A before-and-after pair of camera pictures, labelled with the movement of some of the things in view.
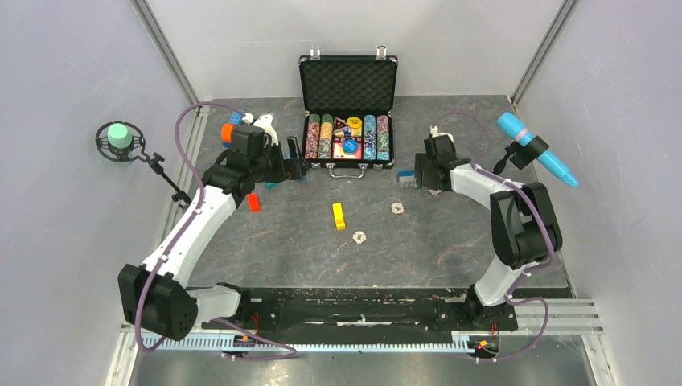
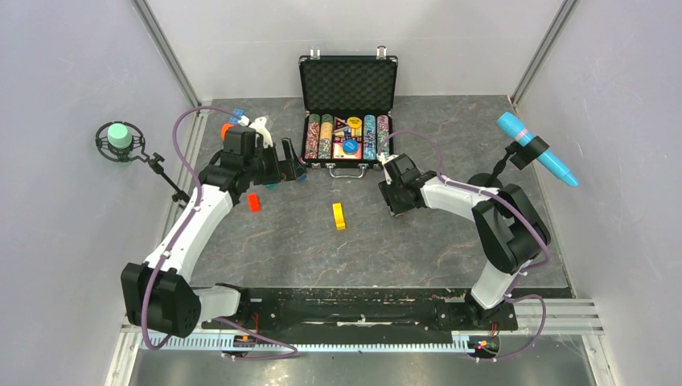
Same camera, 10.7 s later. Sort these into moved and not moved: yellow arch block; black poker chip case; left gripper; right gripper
Moved: right gripper
Not moved: left gripper; yellow arch block; black poker chip case
